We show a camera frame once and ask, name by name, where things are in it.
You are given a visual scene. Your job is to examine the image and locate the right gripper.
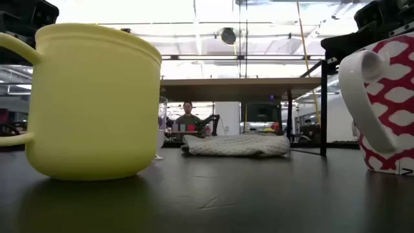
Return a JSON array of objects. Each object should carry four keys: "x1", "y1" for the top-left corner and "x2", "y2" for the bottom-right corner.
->
[{"x1": 321, "y1": 0, "x2": 414, "y2": 63}]

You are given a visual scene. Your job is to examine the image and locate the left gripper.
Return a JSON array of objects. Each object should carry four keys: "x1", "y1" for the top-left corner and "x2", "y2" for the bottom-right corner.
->
[{"x1": 0, "y1": 24, "x2": 37, "y2": 65}]

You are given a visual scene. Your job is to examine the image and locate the red white patterned mug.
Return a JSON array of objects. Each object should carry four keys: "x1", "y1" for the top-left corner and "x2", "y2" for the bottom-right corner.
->
[{"x1": 338, "y1": 34, "x2": 414, "y2": 177}]

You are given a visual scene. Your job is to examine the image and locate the yellow plastic mug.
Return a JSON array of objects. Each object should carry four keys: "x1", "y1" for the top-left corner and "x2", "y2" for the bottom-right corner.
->
[{"x1": 0, "y1": 22, "x2": 163, "y2": 181}]

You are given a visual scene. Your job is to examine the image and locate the clear plastic cup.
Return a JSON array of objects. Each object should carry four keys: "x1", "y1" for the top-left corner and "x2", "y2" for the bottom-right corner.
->
[{"x1": 157, "y1": 96, "x2": 169, "y2": 161}]

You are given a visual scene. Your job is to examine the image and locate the wooden shelf with black legs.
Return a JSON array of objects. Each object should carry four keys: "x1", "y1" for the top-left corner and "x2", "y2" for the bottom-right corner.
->
[{"x1": 160, "y1": 59, "x2": 329, "y2": 157}]

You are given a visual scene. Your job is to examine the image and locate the dark background monitor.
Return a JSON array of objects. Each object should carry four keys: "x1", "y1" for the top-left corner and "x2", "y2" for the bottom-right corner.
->
[{"x1": 240, "y1": 102, "x2": 283, "y2": 124}]

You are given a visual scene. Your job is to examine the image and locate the white knitted cloth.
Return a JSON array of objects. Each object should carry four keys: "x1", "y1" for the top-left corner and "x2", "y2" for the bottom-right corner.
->
[{"x1": 180, "y1": 133, "x2": 291, "y2": 159}]

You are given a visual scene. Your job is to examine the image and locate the person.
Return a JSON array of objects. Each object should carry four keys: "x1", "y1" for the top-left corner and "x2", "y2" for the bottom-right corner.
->
[{"x1": 173, "y1": 101, "x2": 202, "y2": 133}]

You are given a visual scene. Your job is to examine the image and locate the yellow cable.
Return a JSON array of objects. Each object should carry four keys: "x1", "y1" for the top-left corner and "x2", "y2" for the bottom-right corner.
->
[{"x1": 296, "y1": 0, "x2": 321, "y2": 126}]

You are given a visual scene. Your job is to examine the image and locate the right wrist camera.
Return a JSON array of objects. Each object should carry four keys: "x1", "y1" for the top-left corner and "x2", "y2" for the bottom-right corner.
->
[{"x1": 353, "y1": 1, "x2": 383, "y2": 30}]

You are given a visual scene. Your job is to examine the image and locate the black table frame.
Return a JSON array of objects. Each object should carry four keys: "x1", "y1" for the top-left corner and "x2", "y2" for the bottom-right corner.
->
[{"x1": 160, "y1": 140, "x2": 360, "y2": 150}]

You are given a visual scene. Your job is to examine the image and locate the black overhead camera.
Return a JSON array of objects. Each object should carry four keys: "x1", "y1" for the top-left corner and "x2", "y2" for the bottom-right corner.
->
[{"x1": 219, "y1": 27, "x2": 237, "y2": 46}]

